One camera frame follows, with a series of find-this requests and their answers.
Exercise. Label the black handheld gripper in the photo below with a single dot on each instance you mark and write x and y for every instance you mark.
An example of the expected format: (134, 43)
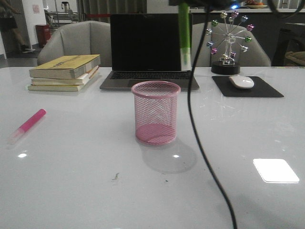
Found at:
(207, 4)

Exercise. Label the white computer mouse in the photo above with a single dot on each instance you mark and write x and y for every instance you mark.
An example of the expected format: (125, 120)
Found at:
(241, 82)

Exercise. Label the black mouse pad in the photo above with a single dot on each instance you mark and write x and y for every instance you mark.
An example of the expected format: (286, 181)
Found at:
(261, 89)

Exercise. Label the pink highlighter pen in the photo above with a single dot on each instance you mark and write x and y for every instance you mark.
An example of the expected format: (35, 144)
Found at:
(26, 126)

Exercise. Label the walking person in background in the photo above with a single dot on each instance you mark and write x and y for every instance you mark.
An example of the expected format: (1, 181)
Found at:
(8, 23)

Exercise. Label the top yellow book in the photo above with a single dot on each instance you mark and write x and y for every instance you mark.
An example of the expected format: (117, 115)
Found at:
(66, 67)

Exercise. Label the fruit bowl on counter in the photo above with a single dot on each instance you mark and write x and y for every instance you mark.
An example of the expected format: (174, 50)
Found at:
(252, 4)

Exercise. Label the left grey armchair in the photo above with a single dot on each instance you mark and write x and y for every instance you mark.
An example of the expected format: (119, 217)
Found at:
(81, 38)

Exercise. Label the bottom pale book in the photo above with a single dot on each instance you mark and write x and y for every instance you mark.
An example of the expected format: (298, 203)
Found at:
(56, 88)

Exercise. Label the dark side table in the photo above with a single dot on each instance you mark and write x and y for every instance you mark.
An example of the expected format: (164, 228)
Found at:
(291, 39)

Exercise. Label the dark grey open laptop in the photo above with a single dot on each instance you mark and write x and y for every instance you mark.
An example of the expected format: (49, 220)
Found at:
(145, 47)

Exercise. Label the right grey armchair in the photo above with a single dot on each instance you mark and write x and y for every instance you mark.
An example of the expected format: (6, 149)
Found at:
(249, 52)

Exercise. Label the pink mesh pen holder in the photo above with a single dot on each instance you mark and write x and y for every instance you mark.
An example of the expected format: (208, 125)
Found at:
(155, 105)

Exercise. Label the ferris wheel desk ornament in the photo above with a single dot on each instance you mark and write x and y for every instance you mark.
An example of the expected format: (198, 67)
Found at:
(230, 35)

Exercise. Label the red trash bin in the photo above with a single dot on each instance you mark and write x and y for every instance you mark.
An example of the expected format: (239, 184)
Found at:
(43, 34)

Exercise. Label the green highlighter pen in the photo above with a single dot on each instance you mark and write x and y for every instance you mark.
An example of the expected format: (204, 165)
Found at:
(184, 36)

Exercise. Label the middle white book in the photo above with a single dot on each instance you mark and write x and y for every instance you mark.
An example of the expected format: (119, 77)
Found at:
(82, 80)

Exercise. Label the grey armchair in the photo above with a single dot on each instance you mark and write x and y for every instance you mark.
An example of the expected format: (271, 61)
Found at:
(249, 52)
(81, 38)

